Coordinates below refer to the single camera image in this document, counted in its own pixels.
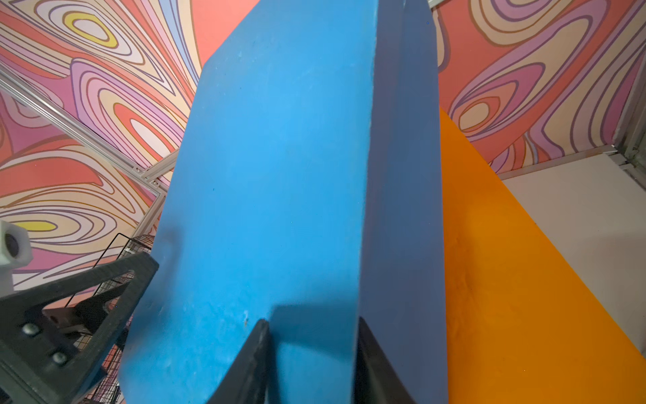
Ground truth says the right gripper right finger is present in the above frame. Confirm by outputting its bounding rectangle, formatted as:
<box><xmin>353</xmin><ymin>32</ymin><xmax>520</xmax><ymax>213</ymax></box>
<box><xmin>355</xmin><ymin>317</ymin><xmax>416</xmax><ymax>404</ymax></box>

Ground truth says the orange shoebox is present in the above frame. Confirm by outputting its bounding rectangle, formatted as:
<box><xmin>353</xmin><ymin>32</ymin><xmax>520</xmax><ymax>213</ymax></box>
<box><xmin>440</xmin><ymin>114</ymin><xmax>645</xmax><ymax>403</ymax></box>

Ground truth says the blue shoebox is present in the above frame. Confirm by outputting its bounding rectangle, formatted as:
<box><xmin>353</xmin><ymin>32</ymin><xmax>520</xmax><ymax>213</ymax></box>
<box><xmin>119</xmin><ymin>1</ymin><xmax>448</xmax><ymax>403</ymax></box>

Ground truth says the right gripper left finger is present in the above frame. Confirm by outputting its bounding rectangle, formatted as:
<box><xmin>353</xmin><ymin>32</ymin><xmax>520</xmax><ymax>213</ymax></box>
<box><xmin>207</xmin><ymin>319</ymin><xmax>270</xmax><ymax>404</ymax></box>

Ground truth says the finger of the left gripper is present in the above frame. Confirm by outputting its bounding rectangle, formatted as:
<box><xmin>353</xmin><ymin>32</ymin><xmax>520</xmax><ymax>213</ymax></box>
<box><xmin>1</xmin><ymin>252</ymin><xmax>159</xmax><ymax>403</ymax></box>

